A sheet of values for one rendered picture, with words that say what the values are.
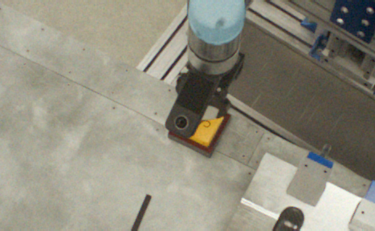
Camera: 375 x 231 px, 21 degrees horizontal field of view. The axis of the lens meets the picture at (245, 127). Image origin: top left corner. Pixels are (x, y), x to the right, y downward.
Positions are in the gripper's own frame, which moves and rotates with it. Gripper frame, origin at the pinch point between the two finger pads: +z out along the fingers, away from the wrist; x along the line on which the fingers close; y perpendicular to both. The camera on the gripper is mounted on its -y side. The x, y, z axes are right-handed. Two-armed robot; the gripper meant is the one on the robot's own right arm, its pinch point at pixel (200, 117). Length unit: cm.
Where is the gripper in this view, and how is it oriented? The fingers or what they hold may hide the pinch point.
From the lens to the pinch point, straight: 167.7
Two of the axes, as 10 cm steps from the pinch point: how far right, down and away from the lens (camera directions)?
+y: 4.4, -8.2, 3.7
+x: -9.0, -4.3, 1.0
